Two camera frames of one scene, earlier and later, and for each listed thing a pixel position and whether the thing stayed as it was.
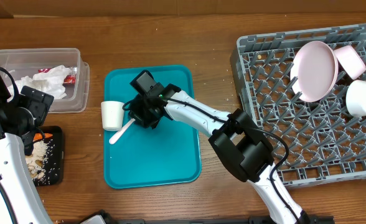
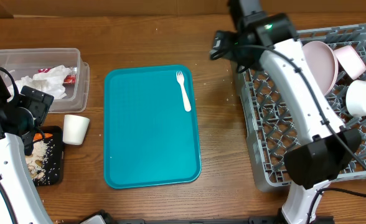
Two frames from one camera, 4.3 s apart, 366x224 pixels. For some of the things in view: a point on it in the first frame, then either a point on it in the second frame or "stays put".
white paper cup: [113, 112] to [75, 129]
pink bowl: [350, 61] stays put
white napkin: [50, 81] stays put
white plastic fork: [111, 140] to [180, 79]
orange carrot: [38, 136] stays put
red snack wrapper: [70, 79] stays put
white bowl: [363, 98] stays put
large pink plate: [314, 71] stays put
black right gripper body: [145, 109] to [239, 51]
